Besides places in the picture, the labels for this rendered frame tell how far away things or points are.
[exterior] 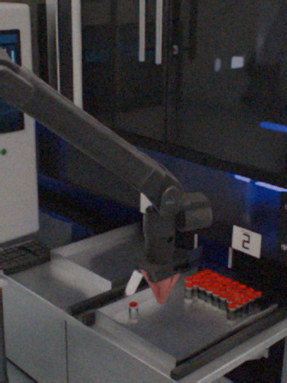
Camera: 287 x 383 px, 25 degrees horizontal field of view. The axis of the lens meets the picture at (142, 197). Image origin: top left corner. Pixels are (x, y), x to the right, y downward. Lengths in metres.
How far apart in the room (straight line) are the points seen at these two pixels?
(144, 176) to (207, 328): 0.49
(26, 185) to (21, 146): 0.14
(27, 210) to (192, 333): 0.88
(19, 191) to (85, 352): 0.62
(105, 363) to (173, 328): 0.79
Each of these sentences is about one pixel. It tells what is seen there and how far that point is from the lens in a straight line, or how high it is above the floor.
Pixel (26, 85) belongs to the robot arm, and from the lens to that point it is 0.96.
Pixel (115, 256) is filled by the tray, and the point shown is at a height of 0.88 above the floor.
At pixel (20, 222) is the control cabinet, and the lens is 2.14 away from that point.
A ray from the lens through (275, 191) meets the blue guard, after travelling 1.50.
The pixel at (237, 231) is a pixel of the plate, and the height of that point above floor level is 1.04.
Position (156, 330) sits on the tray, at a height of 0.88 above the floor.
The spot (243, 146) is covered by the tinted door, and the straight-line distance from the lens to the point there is 1.55.
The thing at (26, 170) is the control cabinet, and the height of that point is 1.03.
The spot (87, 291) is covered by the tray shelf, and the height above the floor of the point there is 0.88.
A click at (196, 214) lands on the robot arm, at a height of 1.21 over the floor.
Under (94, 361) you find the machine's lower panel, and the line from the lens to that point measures 2.28.
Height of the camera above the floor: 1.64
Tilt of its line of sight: 19 degrees down
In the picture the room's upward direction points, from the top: 1 degrees clockwise
